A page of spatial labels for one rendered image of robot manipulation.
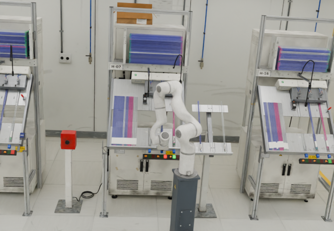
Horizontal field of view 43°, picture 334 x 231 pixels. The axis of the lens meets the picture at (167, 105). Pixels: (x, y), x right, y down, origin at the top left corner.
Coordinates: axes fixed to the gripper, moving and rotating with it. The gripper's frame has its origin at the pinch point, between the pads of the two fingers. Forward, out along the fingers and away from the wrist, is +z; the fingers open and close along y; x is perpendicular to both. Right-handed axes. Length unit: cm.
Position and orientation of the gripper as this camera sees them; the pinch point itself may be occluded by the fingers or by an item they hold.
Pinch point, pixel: (162, 149)
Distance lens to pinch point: 377.1
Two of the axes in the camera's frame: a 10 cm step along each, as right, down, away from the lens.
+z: -0.9, 4.5, 8.9
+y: 10.0, 0.4, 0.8
